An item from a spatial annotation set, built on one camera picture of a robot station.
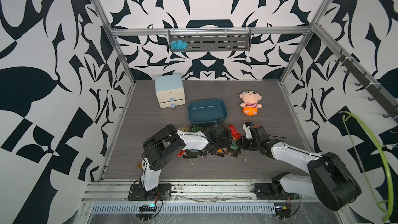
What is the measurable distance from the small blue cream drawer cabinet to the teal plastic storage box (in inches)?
3.4

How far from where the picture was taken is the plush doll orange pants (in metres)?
0.99

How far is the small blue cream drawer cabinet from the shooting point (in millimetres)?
980

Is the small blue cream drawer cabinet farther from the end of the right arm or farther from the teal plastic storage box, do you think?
the end of the right arm

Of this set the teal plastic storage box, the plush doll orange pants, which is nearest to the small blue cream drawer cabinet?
the teal plastic storage box

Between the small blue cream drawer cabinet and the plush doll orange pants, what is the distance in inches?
15.6

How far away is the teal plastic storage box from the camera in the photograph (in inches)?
39.0
